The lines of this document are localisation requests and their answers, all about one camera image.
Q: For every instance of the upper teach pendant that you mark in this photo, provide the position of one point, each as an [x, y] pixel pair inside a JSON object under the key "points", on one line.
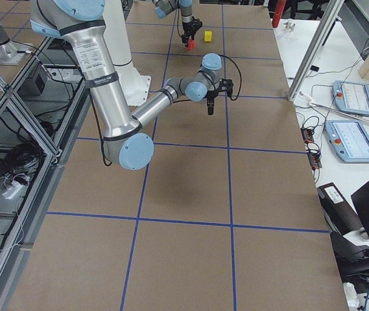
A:
{"points": [[351, 97]]}

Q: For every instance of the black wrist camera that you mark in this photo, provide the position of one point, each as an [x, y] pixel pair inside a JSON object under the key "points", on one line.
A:
{"points": [[226, 85]]}

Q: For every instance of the aluminium frame post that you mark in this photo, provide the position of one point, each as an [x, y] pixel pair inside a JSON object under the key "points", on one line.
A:
{"points": [[321, 33]]}

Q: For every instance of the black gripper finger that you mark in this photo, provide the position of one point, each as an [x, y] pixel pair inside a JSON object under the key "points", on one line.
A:
{"points": [[184, 38], [208, 104], [191, 36], [212, 105]]}

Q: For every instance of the red wooden block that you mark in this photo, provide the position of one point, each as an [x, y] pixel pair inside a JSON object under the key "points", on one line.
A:
{"points": [[190, 45]]}

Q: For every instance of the lower teach pendant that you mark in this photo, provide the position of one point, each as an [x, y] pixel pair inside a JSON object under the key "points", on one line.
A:
{"points": [[349, 140]]}

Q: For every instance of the red fire extinguisher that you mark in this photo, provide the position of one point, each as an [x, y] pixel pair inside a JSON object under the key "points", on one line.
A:
{"points": [[278, 12]]}

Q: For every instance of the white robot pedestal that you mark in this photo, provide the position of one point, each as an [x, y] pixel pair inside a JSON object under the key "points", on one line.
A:
{"points": [[134, 85]]}

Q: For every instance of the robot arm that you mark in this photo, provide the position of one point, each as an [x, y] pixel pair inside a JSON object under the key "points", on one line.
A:
{"points": [[164, 7], [97, 33]]}

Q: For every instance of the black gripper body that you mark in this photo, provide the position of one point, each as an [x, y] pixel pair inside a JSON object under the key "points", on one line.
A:
{"points": [[187, 26], [210, 98]]}

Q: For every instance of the white power strip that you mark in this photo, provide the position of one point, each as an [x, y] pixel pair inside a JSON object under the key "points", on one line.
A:
{"points": [[12, 190]]}

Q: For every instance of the yellow wooden block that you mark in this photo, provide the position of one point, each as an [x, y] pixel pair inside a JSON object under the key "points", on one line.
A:
{"points": [[208, 36]]}

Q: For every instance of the teach pendant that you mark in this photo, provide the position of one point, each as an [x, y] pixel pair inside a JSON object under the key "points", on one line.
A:
{"points": [[349, 140], [351, 97]]}

